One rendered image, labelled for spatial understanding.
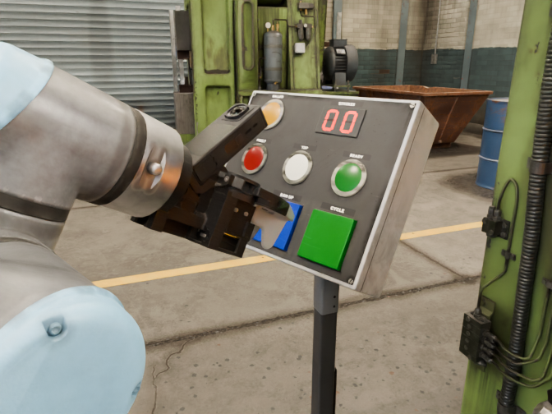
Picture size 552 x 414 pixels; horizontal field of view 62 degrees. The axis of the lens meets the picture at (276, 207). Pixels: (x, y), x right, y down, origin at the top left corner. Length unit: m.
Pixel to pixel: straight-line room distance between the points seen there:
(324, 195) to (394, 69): 9.24
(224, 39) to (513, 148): 4.50
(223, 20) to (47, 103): 4.81
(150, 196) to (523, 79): 0.57
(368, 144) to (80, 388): 0.54
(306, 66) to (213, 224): 4.86
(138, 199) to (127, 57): 7.69
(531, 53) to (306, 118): 0.34
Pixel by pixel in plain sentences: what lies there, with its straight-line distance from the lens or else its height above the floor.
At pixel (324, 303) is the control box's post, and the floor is 0.82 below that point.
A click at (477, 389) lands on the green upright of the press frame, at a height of 0.69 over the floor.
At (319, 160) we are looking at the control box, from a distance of 0.72.
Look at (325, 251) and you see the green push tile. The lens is 0.66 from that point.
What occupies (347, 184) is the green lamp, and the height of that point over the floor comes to 1.08.
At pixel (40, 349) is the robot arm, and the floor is 1.14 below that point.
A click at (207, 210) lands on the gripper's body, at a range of 0.47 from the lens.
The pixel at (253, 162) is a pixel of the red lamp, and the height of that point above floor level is 1.08.
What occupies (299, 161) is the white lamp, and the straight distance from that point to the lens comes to 0.74.
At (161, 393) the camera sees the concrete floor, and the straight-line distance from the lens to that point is 2.00.
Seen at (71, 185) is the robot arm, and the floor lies 1.16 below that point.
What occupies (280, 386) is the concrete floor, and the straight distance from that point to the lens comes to 1.98.
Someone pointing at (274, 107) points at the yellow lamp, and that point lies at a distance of 0.82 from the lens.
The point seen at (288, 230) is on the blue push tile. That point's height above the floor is 1.01.
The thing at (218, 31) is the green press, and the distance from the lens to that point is 5.12.
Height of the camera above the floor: 1.25
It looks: 18 degrees down
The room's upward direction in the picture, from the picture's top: straight up
